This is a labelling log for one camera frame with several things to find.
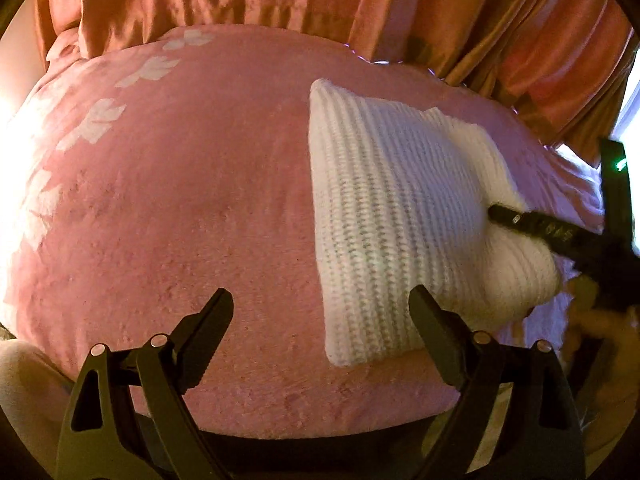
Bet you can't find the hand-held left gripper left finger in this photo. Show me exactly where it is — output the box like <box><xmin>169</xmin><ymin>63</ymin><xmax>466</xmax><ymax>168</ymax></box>
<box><xmin>56</xmin><ymin>287</ymin><xmax>235</xmax><ymax>480</ymax></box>

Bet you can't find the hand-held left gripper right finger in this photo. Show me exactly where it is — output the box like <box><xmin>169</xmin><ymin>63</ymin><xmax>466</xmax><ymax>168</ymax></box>
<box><xmin>408</xmin><ymin>285</ymin><xmax>586</xmax><ymax>480</ymax></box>

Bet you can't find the white red black knit sweater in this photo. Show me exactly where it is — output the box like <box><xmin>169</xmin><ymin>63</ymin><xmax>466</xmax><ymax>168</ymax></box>
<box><xmin>308</xmin><ymin>78</ymin><xmax>562</xmax><ymax>368</ymax></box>

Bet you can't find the orange satin curtain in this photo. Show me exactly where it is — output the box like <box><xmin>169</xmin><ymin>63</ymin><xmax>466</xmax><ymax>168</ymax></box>
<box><xmin>35</xmin><ymin>0</ymin><xmax>640</xmax><ymax>167</ymax></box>

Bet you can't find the bright window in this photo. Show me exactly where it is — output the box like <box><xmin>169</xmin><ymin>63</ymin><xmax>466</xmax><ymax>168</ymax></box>
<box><xmin>611</xmin><ymin>47</ymin><xmax>640</xmax><ymax>161</ymax></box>

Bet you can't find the person's right hand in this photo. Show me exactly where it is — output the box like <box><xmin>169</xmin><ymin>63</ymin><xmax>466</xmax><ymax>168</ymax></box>
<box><xmin>562</xmin><ymin>275</ymin><xmax>640</xmax><ymax>367</ymax></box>

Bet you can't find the person's left leg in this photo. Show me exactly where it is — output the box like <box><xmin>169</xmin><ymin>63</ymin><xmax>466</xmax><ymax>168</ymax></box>
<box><xmin>0</xmin><ymin>342</ymin><xmax>68</xmax><ymax>466</ymax></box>

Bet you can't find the pink floral fleece blanket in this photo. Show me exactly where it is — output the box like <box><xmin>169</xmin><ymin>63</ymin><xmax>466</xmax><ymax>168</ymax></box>
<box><xmin>0</xmin><ymin>24</ymin><xmax>618</xmax><ymax>436</ymax></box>

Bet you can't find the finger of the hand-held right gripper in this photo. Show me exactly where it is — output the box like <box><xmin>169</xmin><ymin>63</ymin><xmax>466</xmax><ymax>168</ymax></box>
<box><xmin>487</xmin><ymin>203</ymin><xmax>609</xmax><ymax>262</ymax></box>

